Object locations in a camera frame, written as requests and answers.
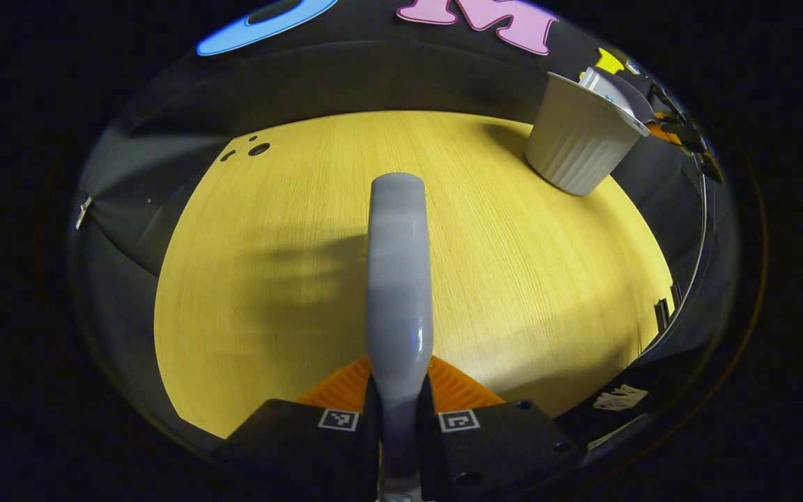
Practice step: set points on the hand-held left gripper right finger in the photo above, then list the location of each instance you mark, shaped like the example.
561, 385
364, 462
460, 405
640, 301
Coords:
499, 446

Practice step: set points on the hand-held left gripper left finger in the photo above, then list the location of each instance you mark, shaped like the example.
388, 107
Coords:
304, 446

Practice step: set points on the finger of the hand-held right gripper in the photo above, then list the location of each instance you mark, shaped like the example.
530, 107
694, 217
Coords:
666, 127

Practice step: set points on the grey dustpan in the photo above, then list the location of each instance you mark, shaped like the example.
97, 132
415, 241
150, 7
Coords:
624, 94

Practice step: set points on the white ribbed garbage bin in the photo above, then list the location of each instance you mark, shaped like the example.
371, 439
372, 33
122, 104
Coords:
572, 139

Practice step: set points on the small grey broom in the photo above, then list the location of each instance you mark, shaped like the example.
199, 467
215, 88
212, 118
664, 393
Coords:
398, 279

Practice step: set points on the silver metal clip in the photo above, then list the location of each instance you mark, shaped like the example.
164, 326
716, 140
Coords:
83, 212

